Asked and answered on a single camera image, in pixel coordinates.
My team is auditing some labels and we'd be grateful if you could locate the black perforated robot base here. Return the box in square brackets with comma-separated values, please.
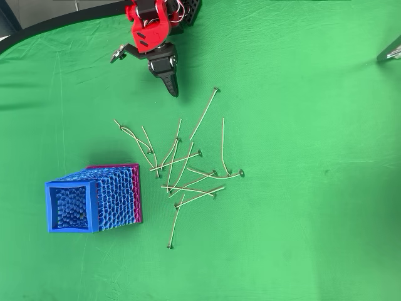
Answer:
[180, 0, 203, 28]

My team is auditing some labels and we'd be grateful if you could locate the beige candle wick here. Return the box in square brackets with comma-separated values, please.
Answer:
[120, 125, 154, 156]
[149, 150, 203, 172]
[166, 194, 186, 250]
[187, 167, 245, 181]
[168, 169, 218, 199]
[221, 117, 233, 177]
[174, 186, 226, 209]
[160, 185, 217, 200]
[168, 141, 195, 193]
[113, 118, 157, 170]
[189, 87, 221, 141]
[141, 125, 161, 179]

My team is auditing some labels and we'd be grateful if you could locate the blue and magenta mesh basket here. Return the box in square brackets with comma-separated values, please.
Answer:
[44, 162, 143, 235]

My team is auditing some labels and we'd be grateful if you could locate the dark chair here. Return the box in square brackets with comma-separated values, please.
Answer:
[0, 0, 26, 40]

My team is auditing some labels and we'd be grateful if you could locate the green cloth with black rim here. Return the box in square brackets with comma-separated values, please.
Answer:
[0, 0, 401, 301]

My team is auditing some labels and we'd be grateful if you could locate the chrome stand pole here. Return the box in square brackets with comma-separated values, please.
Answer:
[377, 33, 401, 62]

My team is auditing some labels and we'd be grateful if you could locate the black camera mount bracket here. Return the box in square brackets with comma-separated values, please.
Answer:
[110, 43, 150, 65]

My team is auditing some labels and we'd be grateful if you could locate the red white servo cable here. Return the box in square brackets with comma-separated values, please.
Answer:
[169, 0, 186, 23]

